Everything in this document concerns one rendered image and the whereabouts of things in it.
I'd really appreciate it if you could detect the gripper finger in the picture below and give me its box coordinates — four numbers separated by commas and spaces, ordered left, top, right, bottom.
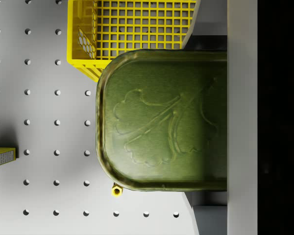
181, 0, 228, 51
183, 190, 228, 235

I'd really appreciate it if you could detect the green flat-sided can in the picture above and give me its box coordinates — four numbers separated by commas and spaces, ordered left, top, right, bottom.
95, 48, 228, 193

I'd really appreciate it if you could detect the yellow bolt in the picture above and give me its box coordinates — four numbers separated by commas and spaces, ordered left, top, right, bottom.
111, 182, 123, 198

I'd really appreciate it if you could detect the yellow basket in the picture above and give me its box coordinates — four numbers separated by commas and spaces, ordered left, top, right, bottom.
66, 0, 198, 83

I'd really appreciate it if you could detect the grey cube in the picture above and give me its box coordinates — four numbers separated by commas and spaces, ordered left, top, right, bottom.
0, 146, 17, 169

